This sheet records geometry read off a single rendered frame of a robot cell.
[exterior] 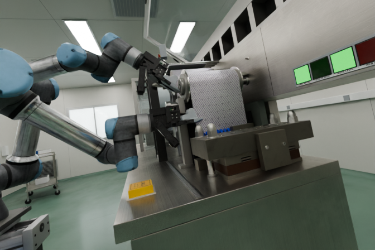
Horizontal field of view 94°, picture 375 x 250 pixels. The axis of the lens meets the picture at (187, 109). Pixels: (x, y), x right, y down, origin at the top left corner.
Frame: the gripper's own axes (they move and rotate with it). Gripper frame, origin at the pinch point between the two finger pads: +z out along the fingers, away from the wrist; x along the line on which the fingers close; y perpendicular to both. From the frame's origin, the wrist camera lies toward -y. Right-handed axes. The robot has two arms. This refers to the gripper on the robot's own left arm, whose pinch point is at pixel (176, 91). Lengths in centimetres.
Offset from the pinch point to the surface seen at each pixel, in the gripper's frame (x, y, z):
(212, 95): -5.6, 5.7, 13.9
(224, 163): -23.7, -17.9, 22.5
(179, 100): 1.8, -2.1, 3.8
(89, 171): 551, -202, -65
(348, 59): -43, 19, 31
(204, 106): -5.6, -0.3, 13.0
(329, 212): -31, -15, 55
